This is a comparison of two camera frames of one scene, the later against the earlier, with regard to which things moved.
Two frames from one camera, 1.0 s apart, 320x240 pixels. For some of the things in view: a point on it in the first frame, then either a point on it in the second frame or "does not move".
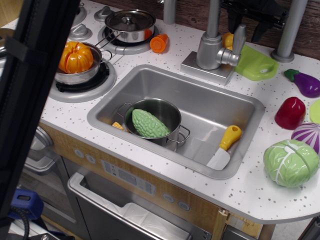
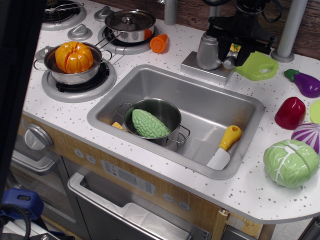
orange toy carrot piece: (157, 44) does not move
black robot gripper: (274, 11) -> (241, 25)
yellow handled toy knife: (221, 158) does not move
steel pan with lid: (135, 26) does not move
